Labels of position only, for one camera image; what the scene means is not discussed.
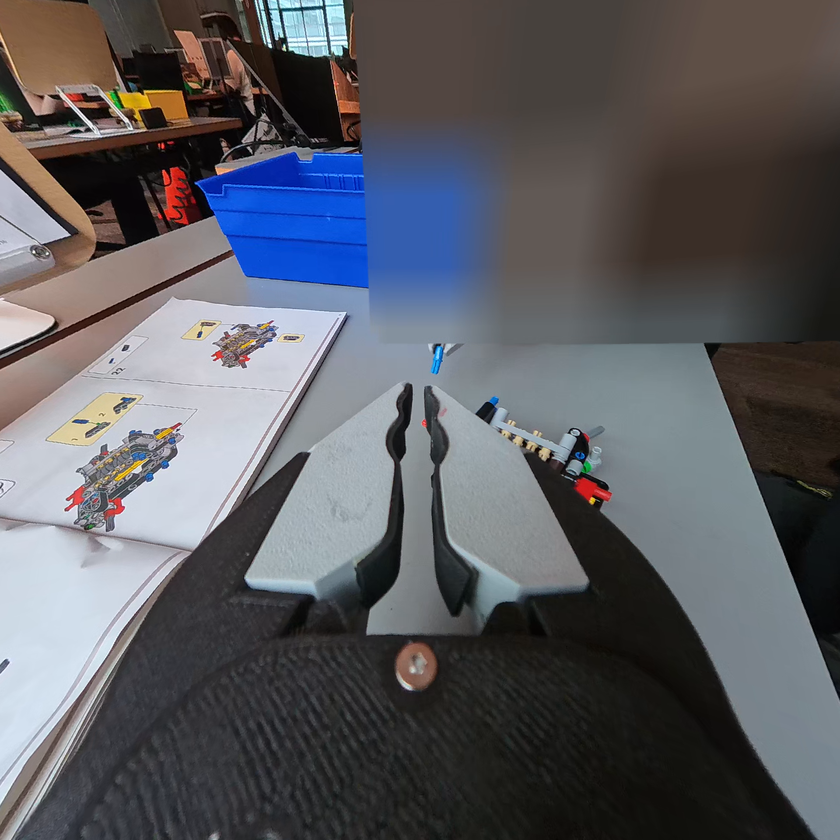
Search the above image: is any lego instruction booklet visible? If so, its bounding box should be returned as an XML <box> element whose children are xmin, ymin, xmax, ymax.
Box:
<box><xmin>0</xmin><ymin>297</ymin><xmax>349</xmax><ymax>831</ymax></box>

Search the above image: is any blue plastic bin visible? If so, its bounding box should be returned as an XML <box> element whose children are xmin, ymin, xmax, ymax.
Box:
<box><xmin>196</xmin><ymin>150</ymin><xmax>370</xmax><ymax>289</ymax></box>

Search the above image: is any wooden background table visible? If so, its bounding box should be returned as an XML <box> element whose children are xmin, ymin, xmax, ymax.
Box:
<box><xmin>18</xmin><ymin>115</ymin><xmax>244</xmax><ymax>161</ymax></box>

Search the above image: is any clear acrylic stand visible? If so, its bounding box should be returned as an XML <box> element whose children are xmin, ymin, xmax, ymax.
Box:
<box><xmin>55</xmin><ymin>83</ymin><xmax>136</xmax><ymax>137</ymax></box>

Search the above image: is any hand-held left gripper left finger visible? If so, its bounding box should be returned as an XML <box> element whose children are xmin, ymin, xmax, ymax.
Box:
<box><xmin>243</xmin><ymin>382</ymin><xmax>414</xmax><ymax>635</ymax></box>

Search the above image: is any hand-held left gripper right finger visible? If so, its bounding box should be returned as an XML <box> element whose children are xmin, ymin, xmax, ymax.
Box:
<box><xmin>422</xmin><ymin>385</ymin><xmax>591</xmax><ymax>632</ymax></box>

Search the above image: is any yellow plastic bin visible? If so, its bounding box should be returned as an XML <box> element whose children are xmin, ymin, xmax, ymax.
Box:
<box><xmin>117</xmin><ymin>88</ymin><xmax>189</xmax><ymax>127</ymax></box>

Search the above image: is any grey lego car assembly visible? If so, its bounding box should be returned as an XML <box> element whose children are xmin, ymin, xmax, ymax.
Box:
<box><xmin>474</xmin><ymin>395</ymin><xmax>613</xmax><ymax>512</ymax></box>

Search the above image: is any white tray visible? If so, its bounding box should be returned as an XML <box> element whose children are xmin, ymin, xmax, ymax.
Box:
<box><xmin>0</xmin><ymin>298</ymin><xmax>57</xmax><ymax>356</ymax></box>

